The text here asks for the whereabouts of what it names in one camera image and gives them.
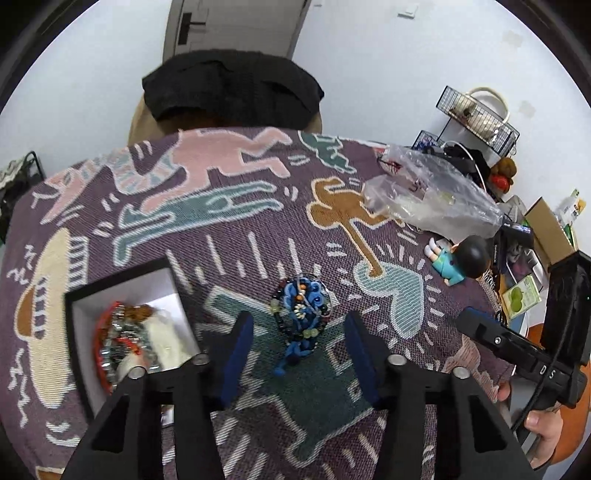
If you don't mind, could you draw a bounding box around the grey door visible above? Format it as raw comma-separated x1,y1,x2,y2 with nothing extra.
163,0,311,63

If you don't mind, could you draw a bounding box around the black-headed doll figurine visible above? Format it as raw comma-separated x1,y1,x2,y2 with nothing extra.
425,234,493,287

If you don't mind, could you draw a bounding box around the person's right hand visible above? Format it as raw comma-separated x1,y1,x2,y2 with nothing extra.
496,382,573,468

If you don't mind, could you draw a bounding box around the black cloth bundle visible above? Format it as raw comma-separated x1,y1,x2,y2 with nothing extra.
431,141,493,186

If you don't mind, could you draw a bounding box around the brown plush toy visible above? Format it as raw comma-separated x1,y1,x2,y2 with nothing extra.
489,157,517,195

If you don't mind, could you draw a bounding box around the black door handle lock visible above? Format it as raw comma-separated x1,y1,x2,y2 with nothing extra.
177,13,204,46

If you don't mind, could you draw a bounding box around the yellow green carton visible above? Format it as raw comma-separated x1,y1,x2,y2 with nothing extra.
560,188,581,232

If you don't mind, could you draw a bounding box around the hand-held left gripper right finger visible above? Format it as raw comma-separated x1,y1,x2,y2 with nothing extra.
344,310,541,480

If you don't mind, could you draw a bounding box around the white fluffy hair accessory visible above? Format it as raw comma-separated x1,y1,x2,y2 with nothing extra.
115,310,197,377

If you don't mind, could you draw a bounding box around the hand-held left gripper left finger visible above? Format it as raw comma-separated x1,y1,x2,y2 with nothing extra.
60,310,256,480

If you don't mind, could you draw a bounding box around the red beaded bracelet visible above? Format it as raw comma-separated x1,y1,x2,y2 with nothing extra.
92,301,141,396

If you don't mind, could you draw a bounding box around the black jacket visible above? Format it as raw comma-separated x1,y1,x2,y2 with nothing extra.
141,48,325,136

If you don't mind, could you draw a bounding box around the black square box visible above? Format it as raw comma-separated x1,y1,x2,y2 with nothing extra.
64,256,204,423

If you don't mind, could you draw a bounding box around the open cardboard box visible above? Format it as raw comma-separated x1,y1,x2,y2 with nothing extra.
524,197,579,267

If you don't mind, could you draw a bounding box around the clear plastic bag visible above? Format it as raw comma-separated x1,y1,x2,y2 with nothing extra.
365,143,504,243

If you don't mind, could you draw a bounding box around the grey beaded bracelet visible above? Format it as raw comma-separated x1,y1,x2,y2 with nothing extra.
99,318,145,372

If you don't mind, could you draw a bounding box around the printed purple blanket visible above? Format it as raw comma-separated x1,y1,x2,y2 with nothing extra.
0,127,518,480

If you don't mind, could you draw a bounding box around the blue knotted cord bracelet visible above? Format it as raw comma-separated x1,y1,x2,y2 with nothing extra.
273,273,329,378

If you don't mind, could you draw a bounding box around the black wire basket rack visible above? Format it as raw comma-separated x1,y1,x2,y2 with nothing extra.
413,85,520,160

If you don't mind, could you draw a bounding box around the green packet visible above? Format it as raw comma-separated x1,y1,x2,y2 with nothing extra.
501,274,542,320

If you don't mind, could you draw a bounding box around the white handbag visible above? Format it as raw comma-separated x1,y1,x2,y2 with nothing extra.
450,85,511,140

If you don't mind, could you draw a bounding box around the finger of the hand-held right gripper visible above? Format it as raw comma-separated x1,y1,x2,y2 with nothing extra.
457,307,549,377
540,251,591,356

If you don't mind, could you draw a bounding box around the black shoe rack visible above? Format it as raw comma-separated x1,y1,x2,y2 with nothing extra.
0,151,45,243

